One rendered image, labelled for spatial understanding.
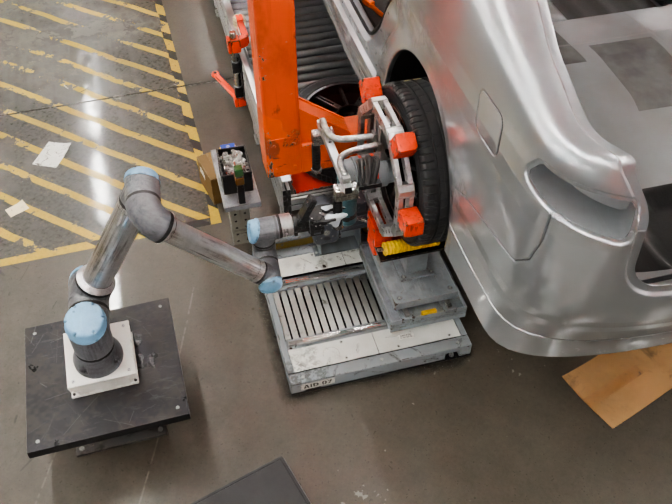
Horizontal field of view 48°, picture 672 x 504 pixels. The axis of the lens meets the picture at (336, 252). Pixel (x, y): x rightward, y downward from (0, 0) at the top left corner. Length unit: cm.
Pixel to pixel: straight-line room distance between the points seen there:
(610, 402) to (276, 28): 209
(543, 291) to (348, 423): 129
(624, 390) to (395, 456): 106
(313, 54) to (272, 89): 164
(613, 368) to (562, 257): 152
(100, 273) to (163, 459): 84
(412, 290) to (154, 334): 114
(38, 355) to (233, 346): 84
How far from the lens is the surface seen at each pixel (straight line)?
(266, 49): 313
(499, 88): 224
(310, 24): 514
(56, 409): 317
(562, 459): 335
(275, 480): 280
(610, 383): 360
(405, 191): 280
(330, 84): 414
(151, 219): 255
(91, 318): 293
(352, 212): 330
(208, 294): 376
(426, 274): 350
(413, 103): 286
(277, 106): 329
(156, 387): 312
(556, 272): 223
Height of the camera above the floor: 284
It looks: 47 degrees down
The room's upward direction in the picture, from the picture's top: straight up
